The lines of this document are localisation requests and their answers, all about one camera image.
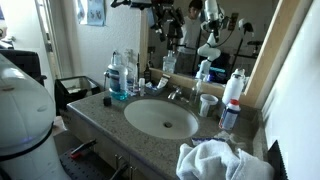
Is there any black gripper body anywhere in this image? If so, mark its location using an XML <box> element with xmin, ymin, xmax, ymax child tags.
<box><xmin>151</xmin><ymin>0</ymin><xmax>183</xmax><ymax>19</ymax></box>

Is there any white terry towel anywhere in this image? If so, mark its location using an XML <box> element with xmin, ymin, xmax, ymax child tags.
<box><xmin>175</xmin><ymin>139</ymin><xmax>275</xmax><ymax>180</ymax></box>

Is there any white oval sink basin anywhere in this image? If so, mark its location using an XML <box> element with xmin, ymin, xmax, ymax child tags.
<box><xmin>123</xmin><ymin>98</ymin><xmax>200</xmax><ymax>140</ymax></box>

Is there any dark pump bottle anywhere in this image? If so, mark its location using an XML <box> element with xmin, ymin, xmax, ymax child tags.
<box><xmin>143</xmin><ymin>61</ymin><xmax>153</xmax><ymax>84</ymax></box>

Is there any white toiletry tube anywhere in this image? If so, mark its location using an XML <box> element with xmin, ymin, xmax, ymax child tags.
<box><xmin>156</xmin><ymin>73</ymin><xmax>172</xmax><ymax>90</ymax></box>

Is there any small toiletry tray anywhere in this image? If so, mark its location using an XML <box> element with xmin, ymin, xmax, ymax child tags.
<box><xmin>144</xmin><ymin>81</ymin><xmax>168</xmax><ymax>98</ymax></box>

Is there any small white bottle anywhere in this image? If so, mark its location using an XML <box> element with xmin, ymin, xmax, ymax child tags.
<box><xmin>138</xmin><ymin>77</ymin><xmax>147</xmax><ymax>98</ymax></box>

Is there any chrome faucet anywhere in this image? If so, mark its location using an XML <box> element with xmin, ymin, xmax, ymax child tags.
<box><xmin>167</xmin><ymin>84</ymin><xmax>189</xmax><ymax>104</ymax></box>

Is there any blue mouthwash bottle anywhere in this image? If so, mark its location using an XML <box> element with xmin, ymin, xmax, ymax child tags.
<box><xmin>107</xmin><ymin>49</ymin><xmax>129</xmax><ymax>102</ymax></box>

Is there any clear glass bottle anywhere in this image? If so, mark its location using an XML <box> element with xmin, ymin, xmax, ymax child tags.
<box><xmin>189</xmin><ymin>79</ymin><xmax>204</xmax><ymax>107</ymax></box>

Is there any tall white plastic bottle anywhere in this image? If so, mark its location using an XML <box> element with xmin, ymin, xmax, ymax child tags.
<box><xmin>221</xmin><ymin>68</ymin><xmax>247</xmax><ymax>106</ymax></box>

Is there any small black cap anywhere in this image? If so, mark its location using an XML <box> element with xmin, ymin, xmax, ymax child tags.
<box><xmin>102</xmin><ymin>96</ymin><xmax>113</xmax><ymax>108</ymax></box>

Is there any spray can with red cap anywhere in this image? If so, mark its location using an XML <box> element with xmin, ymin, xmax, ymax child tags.
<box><xmin>218</xmin><ymin>98</ymin><xmax>242</xmax><ymax>131</ymax></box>

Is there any black open bin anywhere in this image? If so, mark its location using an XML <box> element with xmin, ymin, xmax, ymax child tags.
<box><xmin>54</xmin><ymin>75</ymin><xmax>103</xmax><ymax>111</ymax></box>

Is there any clear plastic wrap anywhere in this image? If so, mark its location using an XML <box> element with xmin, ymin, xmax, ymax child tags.
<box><xmin>216</xmin><ymin>130</ymin><xmax>256</xmax><ymax>154</ymax></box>

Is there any beige granite vanity cabinet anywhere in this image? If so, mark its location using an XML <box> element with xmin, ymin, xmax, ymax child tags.
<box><xmin>66</xmin><ymin>89</ymin><xmax>271</xmax><ymax>180</ymax></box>

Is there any black office chair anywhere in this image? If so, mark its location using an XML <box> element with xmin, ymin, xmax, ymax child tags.
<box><xmin>0</xmin><ymin>49</ymin><xmax>48</xmax><ymax>86</ymax></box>

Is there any white door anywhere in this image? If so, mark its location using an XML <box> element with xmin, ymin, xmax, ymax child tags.
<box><xmin>0</xmin><ymin>0</ymin><xmax>63</xmax><ymax>81</ymax></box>

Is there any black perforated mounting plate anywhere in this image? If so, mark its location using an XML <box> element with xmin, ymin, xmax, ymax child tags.
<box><xmin>58</xmin><ymin>146</ymin><xmax>114</xmax><ymax>180</ymax></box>

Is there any black comb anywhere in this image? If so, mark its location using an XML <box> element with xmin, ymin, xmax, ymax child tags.
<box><xmin>267</xmin><ymin>139</ymin><xmax>289</xmax><ymax>180</ymax></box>

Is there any wood framed wall mirror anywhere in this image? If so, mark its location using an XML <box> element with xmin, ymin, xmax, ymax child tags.
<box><xmin>139</xmin><ymin>0</ymin><xmax>314</xmax><ymax>109</ymax></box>

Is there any light blue wall poster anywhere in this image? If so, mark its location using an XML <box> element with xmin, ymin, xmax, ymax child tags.
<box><xmin>76</xmin><ymin>0</ymin><xmax>107</xmax><ymax>27</ymax></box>

